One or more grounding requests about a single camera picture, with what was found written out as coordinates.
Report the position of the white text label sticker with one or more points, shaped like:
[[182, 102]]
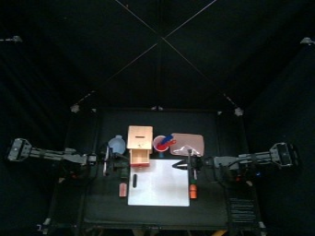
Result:
[[242, 212]]

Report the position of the metal frame bracket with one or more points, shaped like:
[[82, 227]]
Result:
[[307, 40], [15, 39], [75, 108]]

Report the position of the light blue bowl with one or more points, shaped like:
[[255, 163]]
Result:
[[117, 145]]

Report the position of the blue utensil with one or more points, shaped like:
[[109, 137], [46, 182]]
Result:
[[166, 140]]

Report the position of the vertical metal frame pole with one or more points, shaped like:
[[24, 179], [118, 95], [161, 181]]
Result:
[[158, 61]]

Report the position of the orange toy carrot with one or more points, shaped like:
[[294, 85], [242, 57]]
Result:
[[193, 191]]

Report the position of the red-fronted drawer with wooden knob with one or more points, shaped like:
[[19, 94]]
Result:
[[139, 158]]

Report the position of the white cutting board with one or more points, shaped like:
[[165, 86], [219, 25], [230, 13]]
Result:
[[162, 184]]

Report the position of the wooden drawer box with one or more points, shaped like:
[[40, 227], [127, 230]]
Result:
[[139, 137]]

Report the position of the red plastic cup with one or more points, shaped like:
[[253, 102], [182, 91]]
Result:
[[161, 147]]

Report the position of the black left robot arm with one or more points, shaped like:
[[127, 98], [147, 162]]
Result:
[[50, 153]]

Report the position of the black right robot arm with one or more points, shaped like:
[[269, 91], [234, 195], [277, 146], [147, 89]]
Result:
[[254, 158]]

